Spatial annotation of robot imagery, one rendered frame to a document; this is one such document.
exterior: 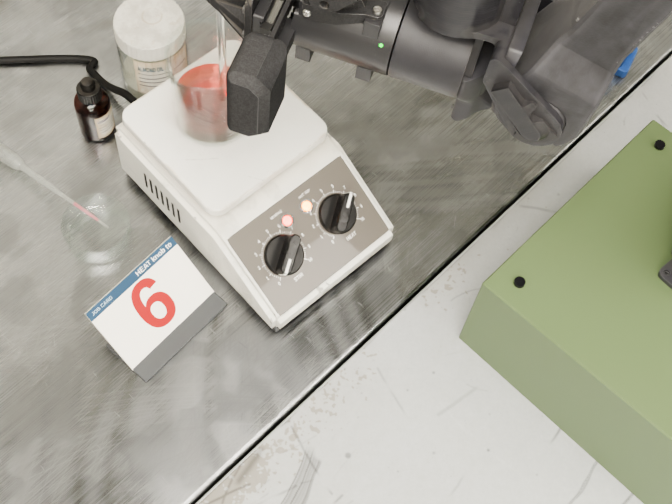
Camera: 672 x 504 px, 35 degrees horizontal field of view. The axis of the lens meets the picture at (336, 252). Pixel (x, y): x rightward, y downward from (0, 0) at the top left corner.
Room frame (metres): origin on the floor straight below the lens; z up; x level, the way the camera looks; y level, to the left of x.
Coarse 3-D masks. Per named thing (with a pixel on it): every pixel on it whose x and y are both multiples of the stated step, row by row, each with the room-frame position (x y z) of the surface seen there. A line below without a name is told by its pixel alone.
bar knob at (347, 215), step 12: (348, 192) 0.42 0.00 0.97; (324, 204) 0.41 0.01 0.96; (336, 204) 0.42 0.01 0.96; (348, 204) 0.41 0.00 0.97; (324, 216) 0.41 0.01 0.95; (336, 216) 0.40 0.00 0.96; (348, 216) 0.40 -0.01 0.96; (324, 228) 0.40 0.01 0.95; (336, 228) 0.39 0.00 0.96; (348, 228) 0.40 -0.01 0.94
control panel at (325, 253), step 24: (336, 168) 0.44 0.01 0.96; (312, 192) 0.42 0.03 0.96; (336, 192) 0.43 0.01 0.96; (360, 192) 0.43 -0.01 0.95; (264, 216) 0.39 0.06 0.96; (312, 216) 0.40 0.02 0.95; (360, 216) 0.42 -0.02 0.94; (240, 240) 0.37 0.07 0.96; (264, 240) 0.37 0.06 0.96; (312, 240) 0.39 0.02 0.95; (336, 240) 0.39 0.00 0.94; (360, 240) 0.40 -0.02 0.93; (264, 264) 0.36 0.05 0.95; (312, 264) 0.37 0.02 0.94; (336, 264) 0.38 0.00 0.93; (264, 288) 0.34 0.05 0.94; (288, 288) 0.35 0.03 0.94; (312, 288) 0.35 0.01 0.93
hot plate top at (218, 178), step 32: (160, 96) 0.47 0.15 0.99; (288, 96) 0.49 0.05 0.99; (128, 128) 0.44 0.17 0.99; (160, 128) 0.44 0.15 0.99; (288, 128) 0.46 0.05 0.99; (320, 128) 0.46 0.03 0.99; (160, 160) 0.41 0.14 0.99; (192, 160) 0.42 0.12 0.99; (224, 160) 0.42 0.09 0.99; (256, 160) 0.43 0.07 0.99; (288, 160) 0.43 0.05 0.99; (192, 192) 0.39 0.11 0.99; (224, 192) 0.39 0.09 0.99
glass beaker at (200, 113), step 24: (192, 24) 0.48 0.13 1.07; (216, 24) 0.49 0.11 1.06; (168, 48) 0.46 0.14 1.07; (192, 48) 0.48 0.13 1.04; (216, 48) 0.49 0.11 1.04; (168, 72) 0.44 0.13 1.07; (192, 96) 0.43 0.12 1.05; (216, 96) 0.43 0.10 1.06; (192, 120) 0.43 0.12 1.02; (216, 120) 0.43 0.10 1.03; (216, 144) 0.43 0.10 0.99
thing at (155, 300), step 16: (176, 256) 0.36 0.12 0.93; (160, 272) 0.35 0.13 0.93; (176, 272) 0.35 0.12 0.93; (192, 272) 0.36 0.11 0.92; (128, 288) 0.33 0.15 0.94; (144, 288) 0.33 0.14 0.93; (160, 288) 0.34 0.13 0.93; (176, 288) 0.34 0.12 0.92; (192, 288) 0.35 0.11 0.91; (112, 304) 0.31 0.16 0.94; (128, 304) 0.32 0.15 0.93; (144, 304) 0.32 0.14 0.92; (160, 304) 0.33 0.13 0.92; (176, 304) 0.33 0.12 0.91; (96, 320) 0.30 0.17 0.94; (112, 320) 0.30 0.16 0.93; (128, 320) 0.31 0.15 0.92; (144, 320) 0.31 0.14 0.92; (160, 320) 0.32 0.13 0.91; (112, 336) 0.29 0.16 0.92; (128, 336) 0.30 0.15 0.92; (144, 336) 0.30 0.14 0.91; (128, 352) 0.29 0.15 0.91
